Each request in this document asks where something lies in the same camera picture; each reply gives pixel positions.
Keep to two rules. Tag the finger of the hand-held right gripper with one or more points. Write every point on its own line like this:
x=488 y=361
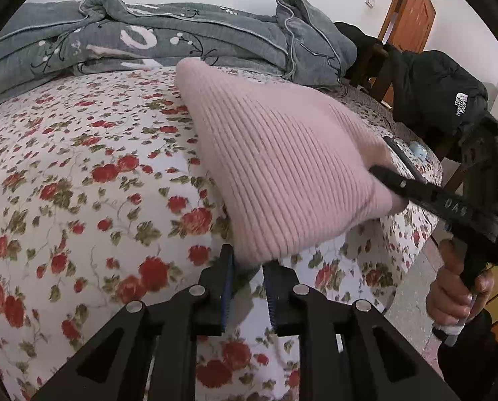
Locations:
x=433 y=200

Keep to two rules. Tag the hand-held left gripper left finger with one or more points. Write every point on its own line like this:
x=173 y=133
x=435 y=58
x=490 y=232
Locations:
x=228 y=271

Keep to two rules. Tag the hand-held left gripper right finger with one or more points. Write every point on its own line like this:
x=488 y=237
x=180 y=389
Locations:
x=270 y=286

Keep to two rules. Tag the pink knit sweater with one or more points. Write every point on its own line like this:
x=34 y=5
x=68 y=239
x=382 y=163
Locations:
x=274 y=154

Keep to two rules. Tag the person's right forearm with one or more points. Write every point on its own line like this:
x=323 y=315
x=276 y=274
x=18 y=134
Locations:
x=483 y=363

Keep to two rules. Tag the person's right hand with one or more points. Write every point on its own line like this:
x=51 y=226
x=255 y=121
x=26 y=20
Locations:
x=445 y=296

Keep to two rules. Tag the light blue small case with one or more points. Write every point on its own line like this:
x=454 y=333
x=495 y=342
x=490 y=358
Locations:
x=419 y=151

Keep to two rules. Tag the black puffer jacket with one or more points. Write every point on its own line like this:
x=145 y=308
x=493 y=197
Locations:
x=428 y=87

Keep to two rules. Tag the wooden chair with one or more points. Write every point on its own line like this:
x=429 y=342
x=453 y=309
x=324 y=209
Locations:
x=382 y=79

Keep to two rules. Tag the floral bed sheet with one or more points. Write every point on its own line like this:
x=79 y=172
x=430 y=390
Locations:
x=86 y=175

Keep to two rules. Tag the wooden door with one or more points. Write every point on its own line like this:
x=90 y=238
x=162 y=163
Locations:
x=412 y=12

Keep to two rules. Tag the grey printed quilt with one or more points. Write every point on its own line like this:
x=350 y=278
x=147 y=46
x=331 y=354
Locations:
x=190 y=29

